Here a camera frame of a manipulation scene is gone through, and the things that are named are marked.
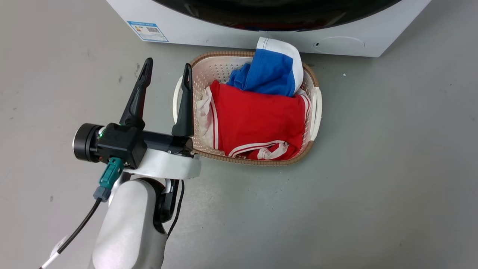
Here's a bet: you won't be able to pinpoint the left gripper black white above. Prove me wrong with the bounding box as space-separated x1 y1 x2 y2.
119 57 202 180

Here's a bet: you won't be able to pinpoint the white washing machine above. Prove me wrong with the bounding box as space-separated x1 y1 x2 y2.
106 0 432 58

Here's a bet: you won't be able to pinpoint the dark glass washing machine door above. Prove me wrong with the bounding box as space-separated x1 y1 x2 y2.
151 0 402 32

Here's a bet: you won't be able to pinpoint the beige plastic laundry basket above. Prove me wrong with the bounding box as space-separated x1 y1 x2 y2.
172 50 323 166

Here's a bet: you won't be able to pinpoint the blue white energy label sticker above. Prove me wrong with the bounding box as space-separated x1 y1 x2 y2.
126 21 169 43

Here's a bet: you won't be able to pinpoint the red garment white stripes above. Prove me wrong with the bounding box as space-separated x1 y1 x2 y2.
196 80 312 161

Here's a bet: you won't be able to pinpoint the blue garment white band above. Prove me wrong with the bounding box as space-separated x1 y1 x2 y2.
226 37 304 98

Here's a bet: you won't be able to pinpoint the round white filter cover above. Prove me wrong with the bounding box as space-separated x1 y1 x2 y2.
313 36 366 55

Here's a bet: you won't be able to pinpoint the teal cable connector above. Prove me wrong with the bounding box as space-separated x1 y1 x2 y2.
93 157 125 202

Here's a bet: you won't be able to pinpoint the thin black cable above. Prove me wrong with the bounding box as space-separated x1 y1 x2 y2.
167 180 185 238

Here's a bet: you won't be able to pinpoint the thick black cable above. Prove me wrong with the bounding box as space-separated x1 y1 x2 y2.
39 198 103 269

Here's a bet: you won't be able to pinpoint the white cable tag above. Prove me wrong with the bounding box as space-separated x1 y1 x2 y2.
40 235 70 269

